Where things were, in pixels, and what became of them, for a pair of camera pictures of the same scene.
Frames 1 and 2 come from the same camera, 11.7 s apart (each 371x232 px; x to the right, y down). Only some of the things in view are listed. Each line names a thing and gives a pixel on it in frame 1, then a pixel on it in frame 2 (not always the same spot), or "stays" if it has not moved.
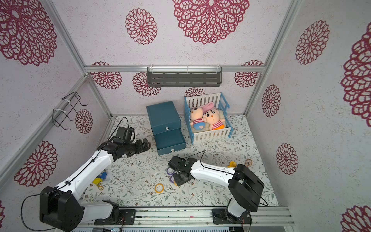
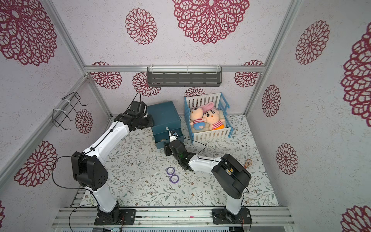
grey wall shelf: [184, 76] stays
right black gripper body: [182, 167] to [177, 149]
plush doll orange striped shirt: [211, 116] stays
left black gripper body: [129, 150] to [145, 122]
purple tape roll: [170, 174] stays
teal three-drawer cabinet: [165, 123] stays
